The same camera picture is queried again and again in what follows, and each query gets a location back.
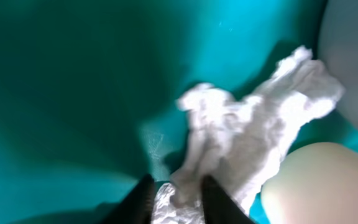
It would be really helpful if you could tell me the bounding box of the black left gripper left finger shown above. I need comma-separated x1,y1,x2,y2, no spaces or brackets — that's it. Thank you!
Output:
103,174,155,224

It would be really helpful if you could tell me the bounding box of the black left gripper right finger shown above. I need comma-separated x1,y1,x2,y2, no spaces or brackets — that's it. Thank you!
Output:
201,175,255,224

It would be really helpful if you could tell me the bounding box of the white tissue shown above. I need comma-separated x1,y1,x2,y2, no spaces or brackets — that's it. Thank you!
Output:
152,46,345,223

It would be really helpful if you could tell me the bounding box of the pale green cup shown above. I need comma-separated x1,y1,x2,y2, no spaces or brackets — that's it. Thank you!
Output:
261,142,358,224

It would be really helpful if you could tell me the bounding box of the grey-green bowl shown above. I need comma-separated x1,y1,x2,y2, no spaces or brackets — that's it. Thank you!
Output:
318,0,358,129

